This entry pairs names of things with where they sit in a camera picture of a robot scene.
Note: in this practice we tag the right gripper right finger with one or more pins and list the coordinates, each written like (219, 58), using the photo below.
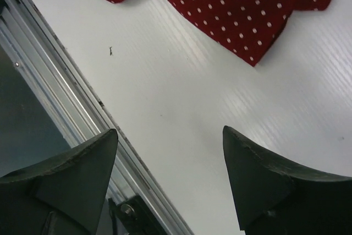
(274, 195)

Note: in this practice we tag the aluminium rail frame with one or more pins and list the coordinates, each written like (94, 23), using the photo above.
(74, 107)

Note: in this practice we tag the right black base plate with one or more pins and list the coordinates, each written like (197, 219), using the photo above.
(135, 216)

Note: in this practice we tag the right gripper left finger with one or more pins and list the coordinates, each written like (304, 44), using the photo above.
(60, 195)

